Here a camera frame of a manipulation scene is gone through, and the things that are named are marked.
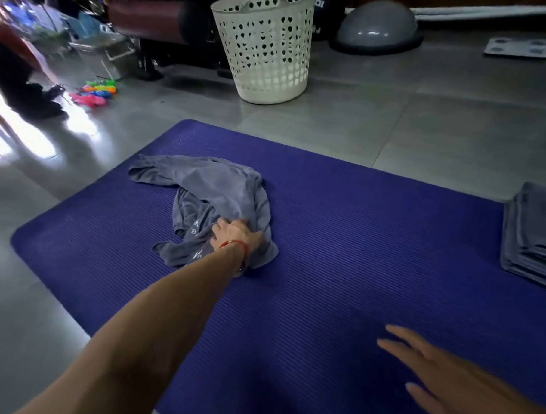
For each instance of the person's left hand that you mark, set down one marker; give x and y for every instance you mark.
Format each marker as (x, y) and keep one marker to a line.
(235, 234)

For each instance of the person's right hand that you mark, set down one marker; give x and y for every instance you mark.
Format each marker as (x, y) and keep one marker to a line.
(463, 393)

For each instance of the pile of dark grey towels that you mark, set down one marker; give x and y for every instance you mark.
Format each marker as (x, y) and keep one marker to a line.
(220, 184)

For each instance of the purple ribbed mat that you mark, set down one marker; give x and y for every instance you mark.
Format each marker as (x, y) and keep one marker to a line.
(366, 240)

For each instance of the person's left forearm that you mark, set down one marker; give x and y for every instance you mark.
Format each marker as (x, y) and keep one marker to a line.
(150, 334)

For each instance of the white perforated laundry basket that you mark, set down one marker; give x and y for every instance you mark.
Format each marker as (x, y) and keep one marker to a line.
(266, 55)

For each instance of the colourful small dumbbells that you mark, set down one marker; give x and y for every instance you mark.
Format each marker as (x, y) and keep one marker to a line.
(102, 85)

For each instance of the pink plastic toy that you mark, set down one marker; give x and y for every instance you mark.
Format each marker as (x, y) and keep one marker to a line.
(85, 99)

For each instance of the maroon padded gym machine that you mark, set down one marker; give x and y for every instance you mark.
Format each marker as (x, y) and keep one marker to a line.
(145, 18)

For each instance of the black medicine ball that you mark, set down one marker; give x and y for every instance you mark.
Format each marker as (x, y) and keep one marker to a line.
(329, 13)

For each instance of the grey balance dome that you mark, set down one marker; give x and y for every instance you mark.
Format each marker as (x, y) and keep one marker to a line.
(378, 26)

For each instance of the white bathroom scale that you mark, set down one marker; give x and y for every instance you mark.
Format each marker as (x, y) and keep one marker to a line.
(518, 47)

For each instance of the white wall pipe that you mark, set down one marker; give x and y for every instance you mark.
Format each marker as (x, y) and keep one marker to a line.
(489, 11)

